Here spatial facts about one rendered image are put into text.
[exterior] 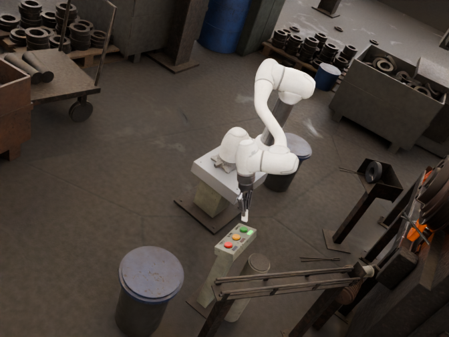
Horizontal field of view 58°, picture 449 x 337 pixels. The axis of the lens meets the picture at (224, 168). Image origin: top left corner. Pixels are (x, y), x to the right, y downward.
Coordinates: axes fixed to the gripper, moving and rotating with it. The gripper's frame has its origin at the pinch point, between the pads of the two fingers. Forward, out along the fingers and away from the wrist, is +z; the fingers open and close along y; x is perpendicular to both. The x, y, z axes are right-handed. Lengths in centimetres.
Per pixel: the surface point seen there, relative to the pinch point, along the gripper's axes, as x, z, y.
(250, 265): -9.2, 22.7, -8.1
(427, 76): -33, -1, 340
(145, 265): 31, 17, -43
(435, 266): -89, 14, 31
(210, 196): 56, 33, 49
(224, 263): 4.2, 25.4, -12.1
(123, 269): 36, 15, -52
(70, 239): 102, 36, -35
